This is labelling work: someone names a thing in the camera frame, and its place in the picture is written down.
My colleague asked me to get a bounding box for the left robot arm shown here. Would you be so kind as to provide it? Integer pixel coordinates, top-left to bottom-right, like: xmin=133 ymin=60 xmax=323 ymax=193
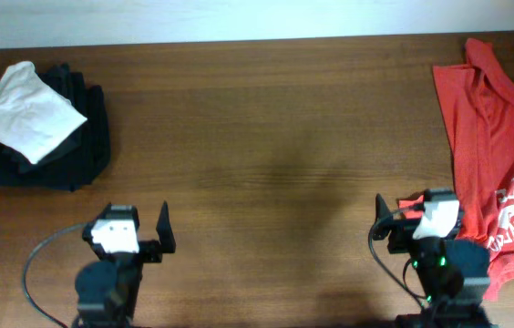
xmin=72 ymin=202 xmax=176 ymax=328

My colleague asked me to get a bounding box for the black folded clothes pile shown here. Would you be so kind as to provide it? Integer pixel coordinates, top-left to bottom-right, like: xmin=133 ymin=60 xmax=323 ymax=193
xmin=0 ymin=64 xmax=111 ymax=191

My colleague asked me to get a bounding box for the white folded cloth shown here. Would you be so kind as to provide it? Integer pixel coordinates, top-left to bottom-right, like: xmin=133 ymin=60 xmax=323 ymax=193
xmin=0 ymin=61 xmax=87 ymax=164

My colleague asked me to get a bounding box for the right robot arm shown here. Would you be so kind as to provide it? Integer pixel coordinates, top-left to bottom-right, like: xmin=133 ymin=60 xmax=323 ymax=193
xmin=367 ymin=190 xmax=494 ymax=328

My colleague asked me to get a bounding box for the red printed t-shirt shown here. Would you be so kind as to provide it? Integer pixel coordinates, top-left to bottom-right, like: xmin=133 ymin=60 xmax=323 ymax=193
xmin=397 ymin=37 xmax=514 ymax=302

